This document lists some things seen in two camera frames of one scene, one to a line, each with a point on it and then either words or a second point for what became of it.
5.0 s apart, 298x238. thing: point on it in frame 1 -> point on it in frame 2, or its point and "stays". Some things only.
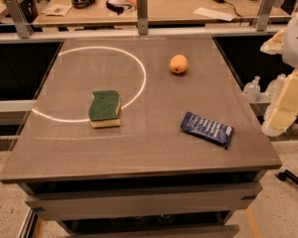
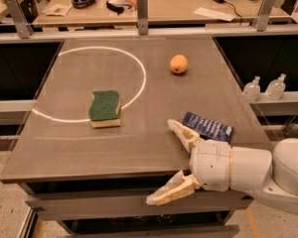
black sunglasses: x=116 y=7 stays
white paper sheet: x=214 y=14 stays
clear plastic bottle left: x=251 y=89 stays
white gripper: x=296 y=42 -> x=211 y=165
